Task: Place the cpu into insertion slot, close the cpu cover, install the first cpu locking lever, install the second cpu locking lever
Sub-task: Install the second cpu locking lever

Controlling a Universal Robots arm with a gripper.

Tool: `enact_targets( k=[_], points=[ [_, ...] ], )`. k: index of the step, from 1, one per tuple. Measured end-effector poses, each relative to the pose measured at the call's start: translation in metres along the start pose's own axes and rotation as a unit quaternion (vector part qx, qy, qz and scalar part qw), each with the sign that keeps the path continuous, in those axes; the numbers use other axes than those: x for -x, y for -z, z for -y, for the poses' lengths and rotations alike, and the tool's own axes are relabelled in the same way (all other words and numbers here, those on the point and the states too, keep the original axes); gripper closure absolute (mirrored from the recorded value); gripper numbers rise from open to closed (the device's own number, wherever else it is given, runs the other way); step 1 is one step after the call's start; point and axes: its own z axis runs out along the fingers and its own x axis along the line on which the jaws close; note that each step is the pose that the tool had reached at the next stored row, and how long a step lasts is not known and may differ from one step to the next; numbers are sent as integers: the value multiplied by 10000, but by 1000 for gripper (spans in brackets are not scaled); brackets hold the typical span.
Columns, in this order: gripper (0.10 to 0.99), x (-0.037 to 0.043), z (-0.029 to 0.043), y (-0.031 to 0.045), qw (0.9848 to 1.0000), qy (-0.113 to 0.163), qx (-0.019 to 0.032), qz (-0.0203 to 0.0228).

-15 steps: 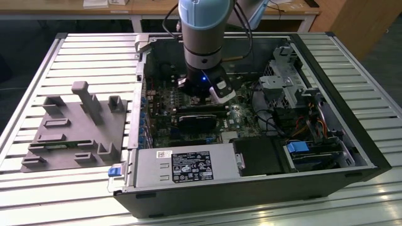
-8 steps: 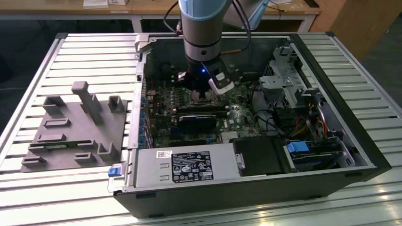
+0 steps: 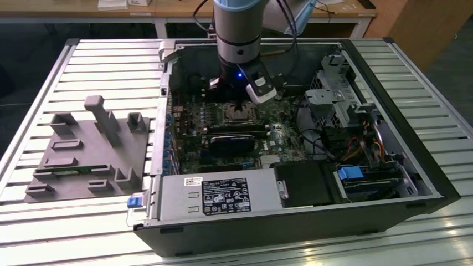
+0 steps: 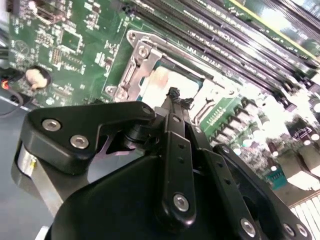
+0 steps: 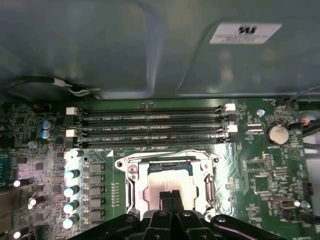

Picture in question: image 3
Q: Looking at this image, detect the green motherboard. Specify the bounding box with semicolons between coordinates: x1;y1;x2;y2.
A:
172;83;309;174

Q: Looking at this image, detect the coloured power wire bundle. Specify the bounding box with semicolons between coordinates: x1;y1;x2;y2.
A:
341;119;395;168

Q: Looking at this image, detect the silver chipset heatsink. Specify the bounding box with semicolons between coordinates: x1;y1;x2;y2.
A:
260;155;283;168

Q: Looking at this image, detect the wooden desk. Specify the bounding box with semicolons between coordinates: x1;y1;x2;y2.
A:
0;0;380;39

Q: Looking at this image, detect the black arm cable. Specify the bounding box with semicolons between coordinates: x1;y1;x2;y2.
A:
273;0;301;76

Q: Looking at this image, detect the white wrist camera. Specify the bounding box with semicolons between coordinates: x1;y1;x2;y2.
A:
245;69;280;106

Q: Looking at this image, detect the black and grey PC case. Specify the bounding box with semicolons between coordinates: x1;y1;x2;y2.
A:
126;37;463;257

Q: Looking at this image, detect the silver metal disk bay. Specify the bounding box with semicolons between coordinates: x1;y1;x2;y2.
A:
305;54;375;129

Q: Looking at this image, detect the black plastic shroud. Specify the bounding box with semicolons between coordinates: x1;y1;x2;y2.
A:
271;161;343;209

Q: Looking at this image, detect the CPU socket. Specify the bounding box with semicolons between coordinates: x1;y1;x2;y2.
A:
219;99;261;125

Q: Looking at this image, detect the blue case latch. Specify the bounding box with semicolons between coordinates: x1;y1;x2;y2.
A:
126;193;144;209

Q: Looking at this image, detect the metal socket cover frame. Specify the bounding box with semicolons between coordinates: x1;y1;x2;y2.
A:
223;101;259;123

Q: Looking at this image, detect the grey power supply unit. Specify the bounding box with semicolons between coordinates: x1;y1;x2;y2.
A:
158;168;284;220

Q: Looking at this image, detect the hard disk in blue carrier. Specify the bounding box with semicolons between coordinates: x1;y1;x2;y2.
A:
332;165;407;199

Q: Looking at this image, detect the black graphics card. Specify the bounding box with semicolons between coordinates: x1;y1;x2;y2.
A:
208;134;257;155

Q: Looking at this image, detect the grey parts rack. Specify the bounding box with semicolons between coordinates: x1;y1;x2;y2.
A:
23;95;152;204

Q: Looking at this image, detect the wooden cabinet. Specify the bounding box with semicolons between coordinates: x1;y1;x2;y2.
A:
364;0;473;73

